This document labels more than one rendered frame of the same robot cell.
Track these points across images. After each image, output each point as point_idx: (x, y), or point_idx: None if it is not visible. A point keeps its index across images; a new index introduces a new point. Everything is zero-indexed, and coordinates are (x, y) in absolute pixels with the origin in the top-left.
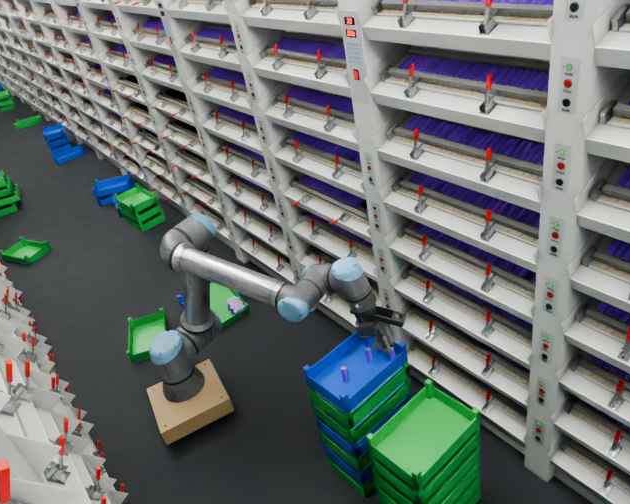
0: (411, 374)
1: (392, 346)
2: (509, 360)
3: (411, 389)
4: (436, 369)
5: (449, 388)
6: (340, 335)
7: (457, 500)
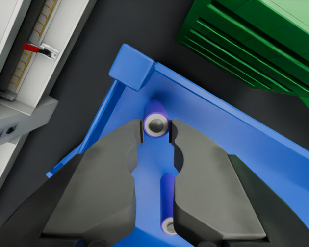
0: (48, 94)
1: (142, 121)
2: None
3: (71, 90)
4: (44, 46)
5: (74, 21)
6: (12, 195)
7: None
